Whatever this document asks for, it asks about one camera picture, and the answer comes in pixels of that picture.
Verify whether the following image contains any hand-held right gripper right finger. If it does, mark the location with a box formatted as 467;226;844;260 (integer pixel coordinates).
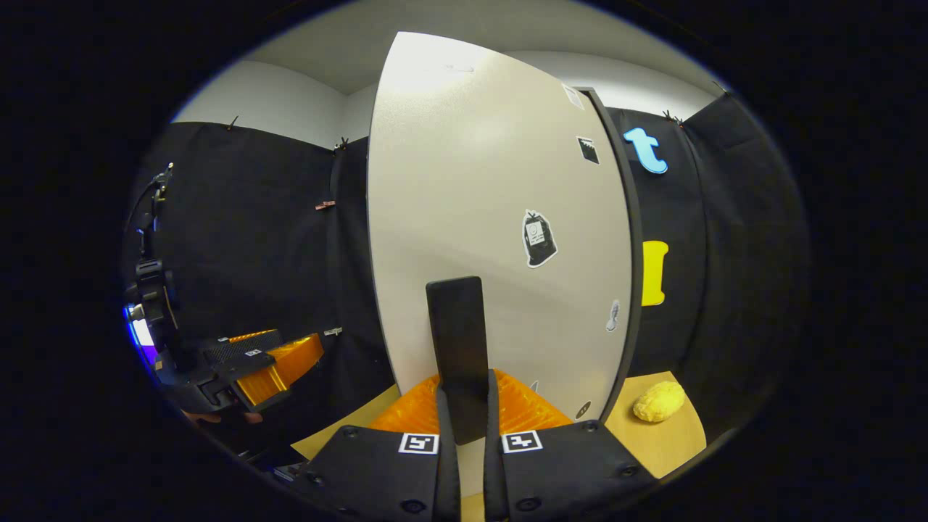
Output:
484;368;658;522

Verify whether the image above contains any beige cabinet door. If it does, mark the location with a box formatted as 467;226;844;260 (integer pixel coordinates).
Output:
366;31;634;497

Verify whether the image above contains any glowing monitor screen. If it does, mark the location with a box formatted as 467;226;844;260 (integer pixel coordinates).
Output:
127;306;157;365

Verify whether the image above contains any dark grey cabinet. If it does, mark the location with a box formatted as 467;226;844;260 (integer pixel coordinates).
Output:
576;86;646;423

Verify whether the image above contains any black backdrop cloth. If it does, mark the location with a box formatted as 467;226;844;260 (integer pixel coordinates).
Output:
123;91;809;465

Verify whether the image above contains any black door handle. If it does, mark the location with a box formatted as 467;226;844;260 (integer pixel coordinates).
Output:
426;275;490;445

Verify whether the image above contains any black tripod stand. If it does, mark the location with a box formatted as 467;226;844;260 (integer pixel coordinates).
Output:
125;163;181;356

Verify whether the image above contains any yellow lumpy toy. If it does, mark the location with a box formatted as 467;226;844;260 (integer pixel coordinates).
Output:
633;381;687;423

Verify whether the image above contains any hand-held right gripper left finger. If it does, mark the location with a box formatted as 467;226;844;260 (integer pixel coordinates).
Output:
294;373;463;522

